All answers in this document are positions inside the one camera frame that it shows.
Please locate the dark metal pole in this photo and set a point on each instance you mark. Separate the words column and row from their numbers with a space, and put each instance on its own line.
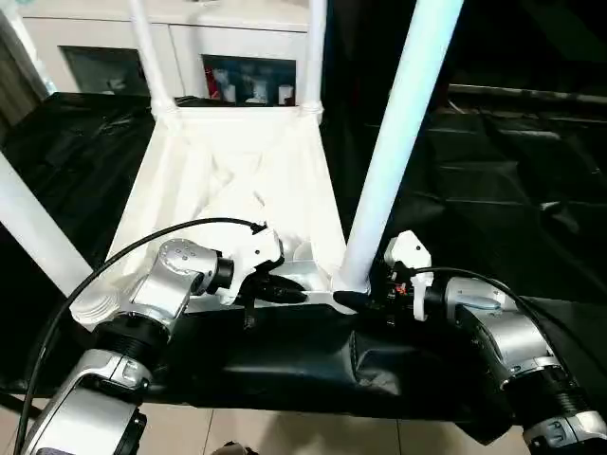
column 521, row 92

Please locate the tall white jar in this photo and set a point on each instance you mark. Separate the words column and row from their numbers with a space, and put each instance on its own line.
column 256, row 92

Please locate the white cup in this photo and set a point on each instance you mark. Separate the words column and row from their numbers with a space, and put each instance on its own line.
column 283, row 95

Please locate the black glossy mat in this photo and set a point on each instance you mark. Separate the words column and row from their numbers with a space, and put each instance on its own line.
column 498, row 189

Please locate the grey crumpled object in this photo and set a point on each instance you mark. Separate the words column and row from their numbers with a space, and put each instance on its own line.
column 204, row 2

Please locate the black backdrop cloth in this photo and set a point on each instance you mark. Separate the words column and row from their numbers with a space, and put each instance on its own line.
column 521, row 42

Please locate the grey curtain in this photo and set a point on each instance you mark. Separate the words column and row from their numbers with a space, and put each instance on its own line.
column 14, row 80

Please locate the white plastic table top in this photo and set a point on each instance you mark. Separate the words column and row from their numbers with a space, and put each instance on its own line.
column 237, row 156

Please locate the white glass-door cabinet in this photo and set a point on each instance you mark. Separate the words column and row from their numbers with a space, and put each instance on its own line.
column 95, row 28

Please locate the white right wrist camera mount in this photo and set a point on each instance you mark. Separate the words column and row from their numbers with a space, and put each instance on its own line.
column 408, row 249

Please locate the small white jar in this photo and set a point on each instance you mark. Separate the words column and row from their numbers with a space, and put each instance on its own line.
column 231, row 92

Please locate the black frame leg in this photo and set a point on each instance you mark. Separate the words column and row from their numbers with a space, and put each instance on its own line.
column 9, row 397

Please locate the red packet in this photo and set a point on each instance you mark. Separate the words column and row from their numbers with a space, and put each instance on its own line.
column 212, row 83

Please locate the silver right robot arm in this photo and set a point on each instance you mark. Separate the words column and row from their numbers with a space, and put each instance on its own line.
column 512, row 332

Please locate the white plastic table leg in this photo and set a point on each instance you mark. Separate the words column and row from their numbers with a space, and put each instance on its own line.
column 33, row 223
column 314, row 57
column 408, row 142
column 149, row 57

